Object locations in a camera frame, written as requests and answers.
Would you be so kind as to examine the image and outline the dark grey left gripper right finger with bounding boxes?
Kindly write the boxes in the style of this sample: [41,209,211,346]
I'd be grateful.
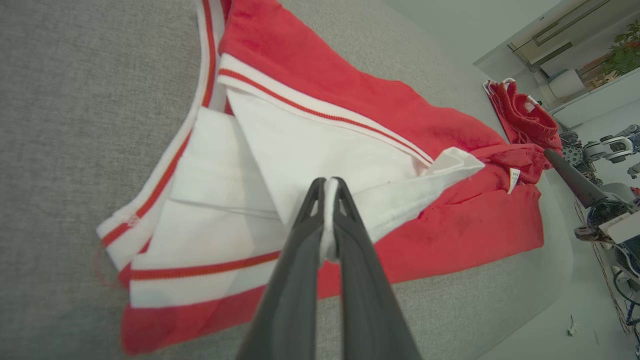
[330,177,421,360]

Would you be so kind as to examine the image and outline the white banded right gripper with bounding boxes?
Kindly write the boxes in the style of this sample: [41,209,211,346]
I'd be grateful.
[543,148,640,245]

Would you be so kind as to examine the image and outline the red jersey shirt white trim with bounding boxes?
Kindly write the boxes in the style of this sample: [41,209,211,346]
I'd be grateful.
[94,0,551,356]

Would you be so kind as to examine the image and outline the white counter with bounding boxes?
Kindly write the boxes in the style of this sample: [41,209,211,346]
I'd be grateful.
[550,67,640,129]

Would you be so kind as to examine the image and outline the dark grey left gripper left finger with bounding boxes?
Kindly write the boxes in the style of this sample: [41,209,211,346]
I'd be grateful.
[235,177,329,360]

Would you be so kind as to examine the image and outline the green potted plant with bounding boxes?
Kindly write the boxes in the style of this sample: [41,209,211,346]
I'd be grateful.
[602,19,640,77]

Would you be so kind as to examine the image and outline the red shorts with white stripes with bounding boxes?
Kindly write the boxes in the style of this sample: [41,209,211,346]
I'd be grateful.
[483,78,564,156]

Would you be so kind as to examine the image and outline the grey background robot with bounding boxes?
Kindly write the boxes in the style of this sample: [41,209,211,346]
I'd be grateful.
[559,123,640,181]

